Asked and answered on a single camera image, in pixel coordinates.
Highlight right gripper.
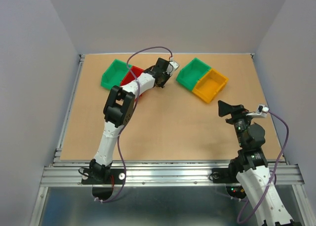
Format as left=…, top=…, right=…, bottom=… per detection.
left=218, top=99, right=256, bottom=148

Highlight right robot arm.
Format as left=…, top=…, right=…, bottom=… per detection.
left=209, top=100, right=301, bottom=226

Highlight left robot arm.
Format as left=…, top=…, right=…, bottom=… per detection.
left=79, top=57, right=179, bottom=185

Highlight yellow bin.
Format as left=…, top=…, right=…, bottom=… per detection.
left=193, top=69, right=229, bottom=103

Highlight red bin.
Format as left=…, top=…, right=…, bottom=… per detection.
left=120, top=66, right=144, bottom=86

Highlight right green bin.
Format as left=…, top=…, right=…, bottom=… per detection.
left=176, top=58, right=211, bottom=91

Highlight green bin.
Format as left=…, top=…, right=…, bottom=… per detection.
left=101, top=59, right=129, bottom=90
left=176, top=58, right=211, bottom=91

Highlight left green bin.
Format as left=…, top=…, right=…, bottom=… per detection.
left=101, top=59, right=129, bottom=90

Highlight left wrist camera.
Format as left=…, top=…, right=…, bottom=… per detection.
left=166, top=61, right=179, bottom=76

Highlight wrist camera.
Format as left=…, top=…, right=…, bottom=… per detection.
left=246, top=104, right=269, bottom=118
left=166, top=61, right=179, bottom=76

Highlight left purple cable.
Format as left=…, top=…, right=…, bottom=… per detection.
left=93, top=46, right=173, bottom=204

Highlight purple cable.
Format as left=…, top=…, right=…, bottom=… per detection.
left=236, top=109, right=290, bottom=224
left=93, top=46, right=173, bottom=204

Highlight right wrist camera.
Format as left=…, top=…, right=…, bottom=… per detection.
left=246, top=104, right=269, bottom=118

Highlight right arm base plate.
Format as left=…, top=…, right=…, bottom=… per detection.
left=209, top=168, right=238, bottom=184

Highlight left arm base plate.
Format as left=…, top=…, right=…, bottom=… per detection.
left=78, top=167, right=125, bottom=185

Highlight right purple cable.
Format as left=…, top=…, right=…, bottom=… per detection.
left=236, top=109, right=290, bottom=224

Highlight aluminium frame rail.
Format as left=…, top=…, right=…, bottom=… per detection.
left=30, top=54, right=316, bottom=226

